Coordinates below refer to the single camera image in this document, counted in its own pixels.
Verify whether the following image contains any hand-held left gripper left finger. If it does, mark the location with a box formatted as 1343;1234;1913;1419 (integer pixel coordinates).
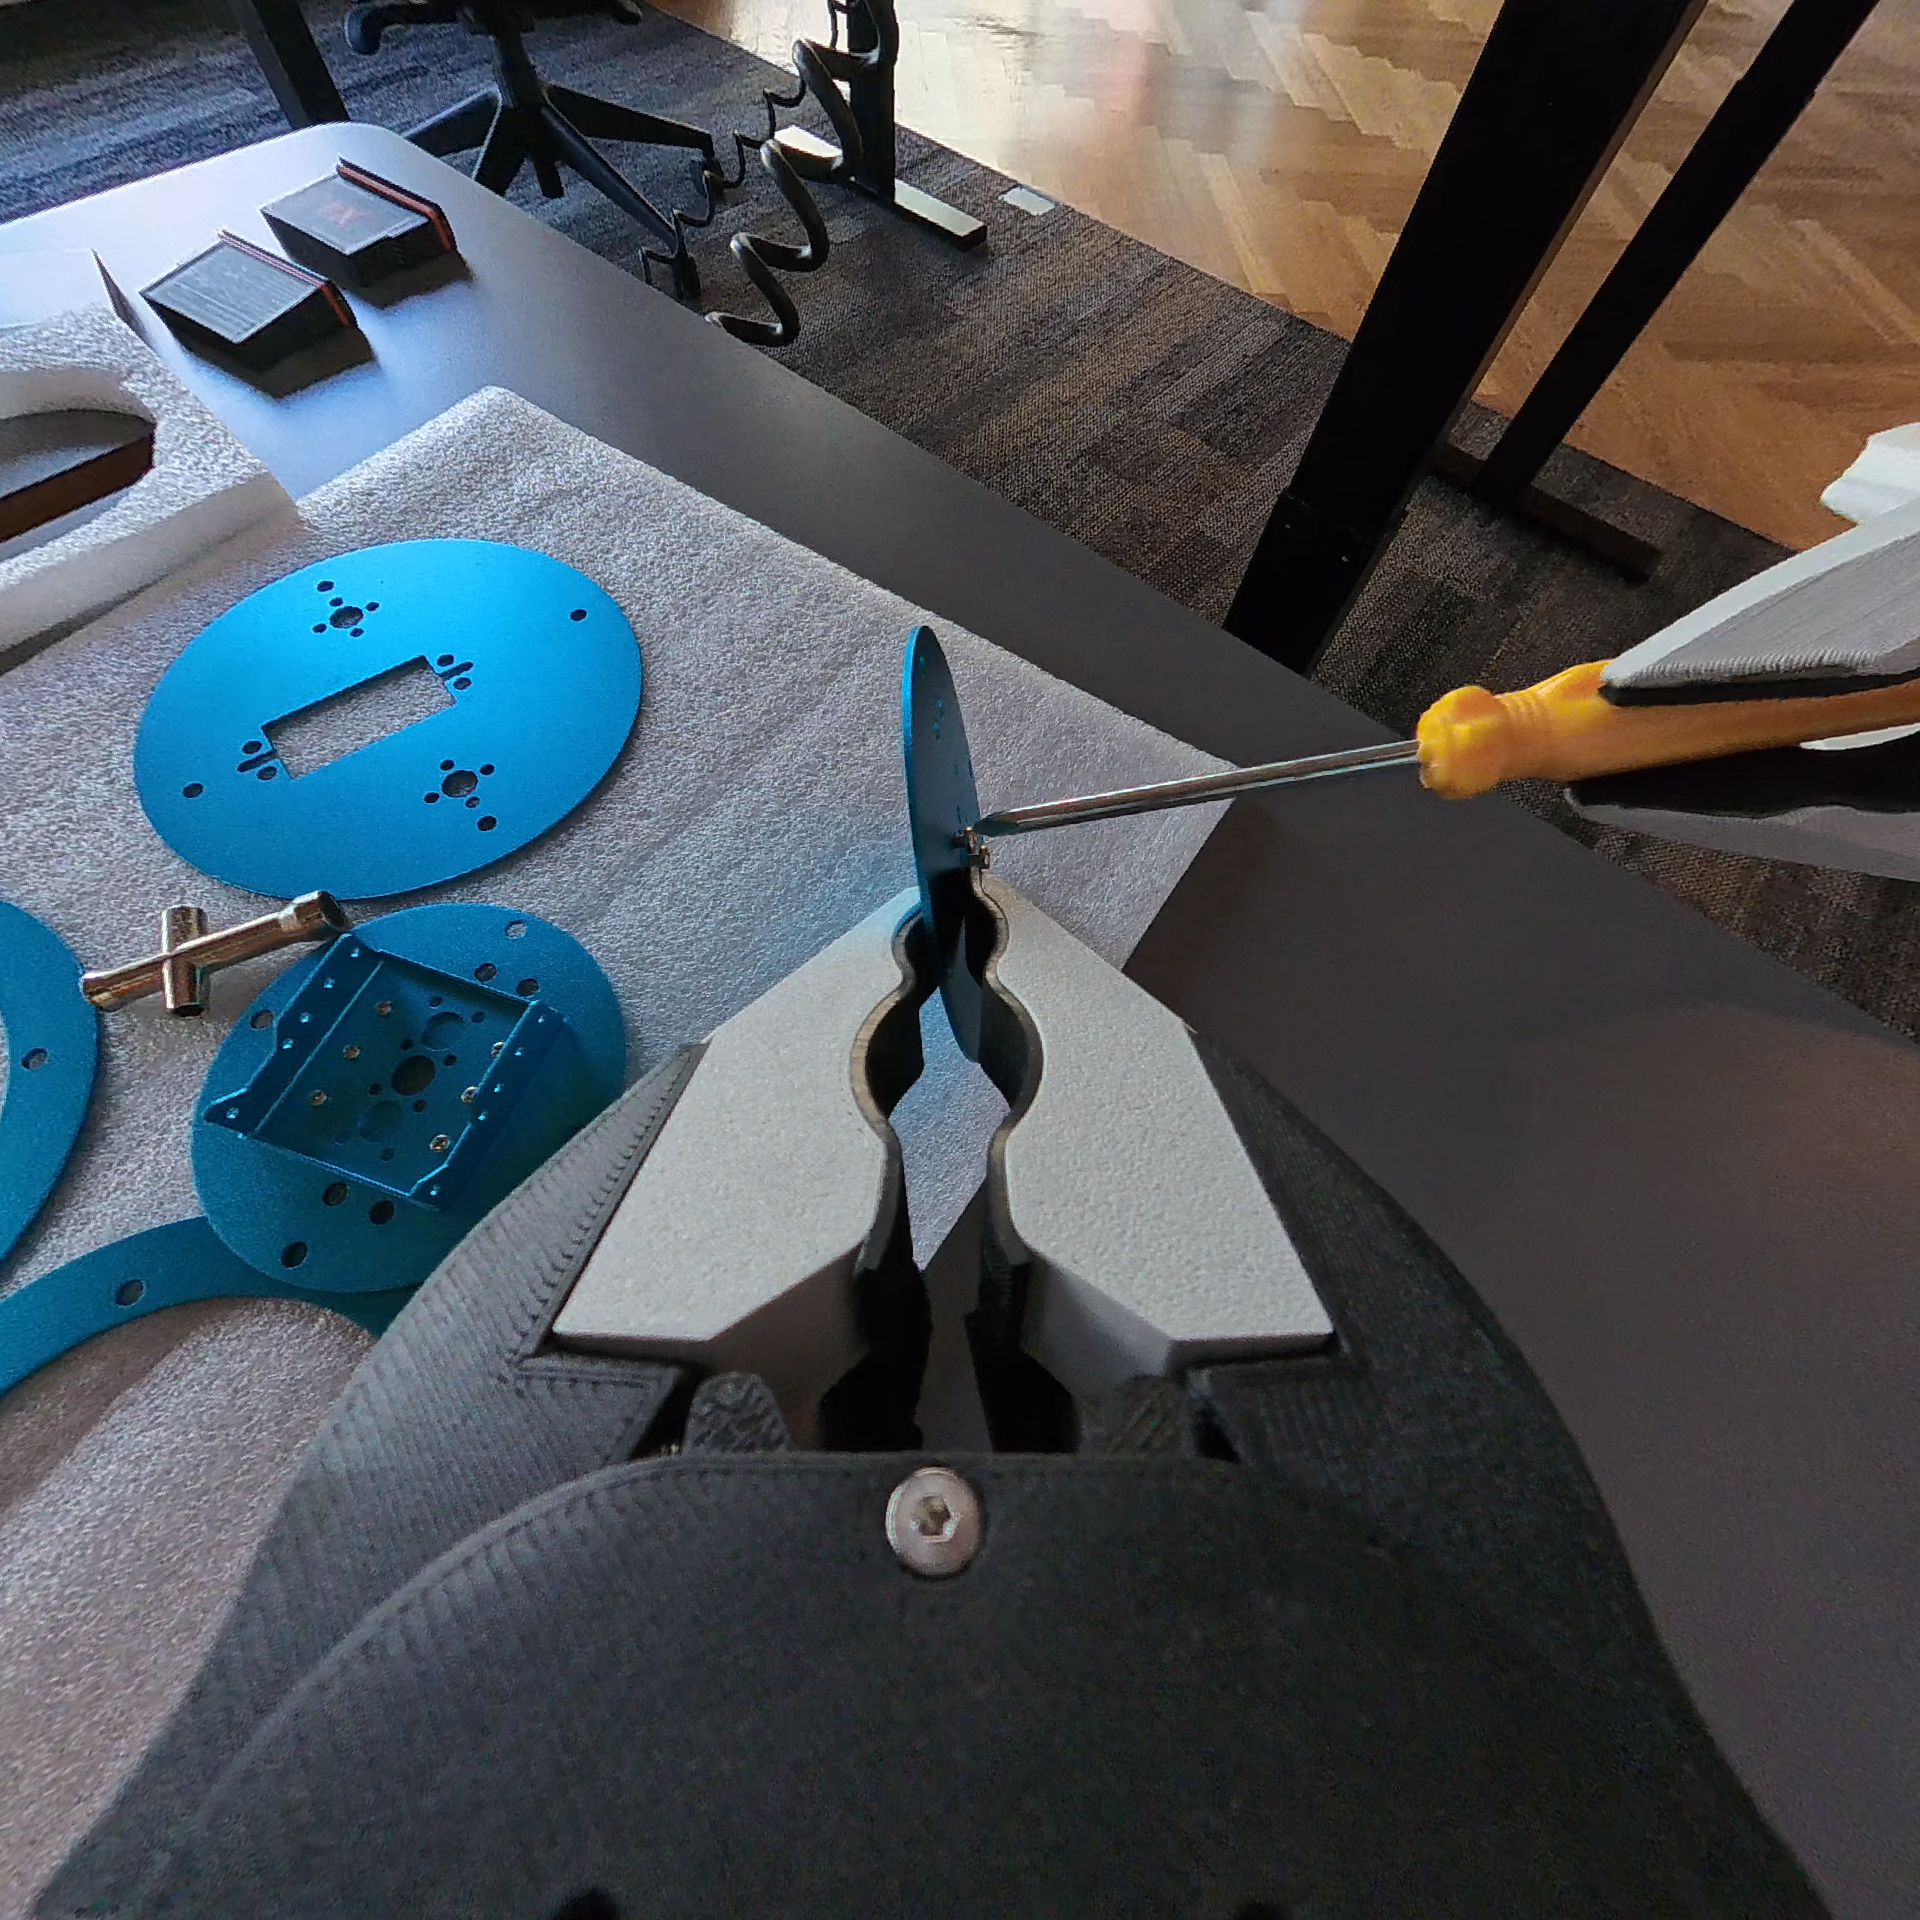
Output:
558;880;955;1415

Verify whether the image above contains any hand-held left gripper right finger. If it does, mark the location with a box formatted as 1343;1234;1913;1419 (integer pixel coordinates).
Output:
966;880;1337;1415

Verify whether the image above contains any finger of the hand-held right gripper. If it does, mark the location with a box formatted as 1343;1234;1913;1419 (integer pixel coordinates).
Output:
1567;736;1920;886
1602;495;1920;709

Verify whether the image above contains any yellow handled screwdriver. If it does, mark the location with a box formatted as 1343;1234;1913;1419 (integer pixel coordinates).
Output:
971;656;1920;839

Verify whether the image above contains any small blue round plate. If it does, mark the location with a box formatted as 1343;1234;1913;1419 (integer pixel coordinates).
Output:
901;628;995;1053

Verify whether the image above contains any black desk leg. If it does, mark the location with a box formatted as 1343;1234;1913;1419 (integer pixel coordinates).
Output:
1222;0;1711;680
1435;0;1882;586
777;0;990;246

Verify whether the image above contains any grey desk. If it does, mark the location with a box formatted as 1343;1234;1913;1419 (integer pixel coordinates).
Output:
0;120;1920;1920

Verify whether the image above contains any white foam sheet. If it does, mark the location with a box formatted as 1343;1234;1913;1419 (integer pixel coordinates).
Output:
0;388;1236;1920

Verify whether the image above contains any large blue round plate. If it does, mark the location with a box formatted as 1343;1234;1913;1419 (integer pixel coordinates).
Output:
130;536;647;904

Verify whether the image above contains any metal cross wrench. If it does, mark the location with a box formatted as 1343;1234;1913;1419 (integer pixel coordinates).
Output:
82;888;347;1019

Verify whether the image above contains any black flat device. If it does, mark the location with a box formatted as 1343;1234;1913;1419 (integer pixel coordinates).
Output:
141;236;378;394
262;159;467;305

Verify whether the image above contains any black star stand base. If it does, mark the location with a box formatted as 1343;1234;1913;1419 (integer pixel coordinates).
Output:
342;0;725;305

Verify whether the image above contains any blue disc with bracket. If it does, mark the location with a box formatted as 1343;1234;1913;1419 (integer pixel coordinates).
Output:
192;904;632;1296

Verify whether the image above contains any blue metal ring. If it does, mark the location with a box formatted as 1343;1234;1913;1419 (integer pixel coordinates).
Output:
0;896;101;1264
0;1213;422;1400

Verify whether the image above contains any white foam frame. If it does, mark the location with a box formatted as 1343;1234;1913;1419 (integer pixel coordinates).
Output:
0;299;307;656

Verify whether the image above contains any black coiled cable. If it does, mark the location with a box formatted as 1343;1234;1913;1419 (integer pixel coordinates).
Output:
691;0;902;349

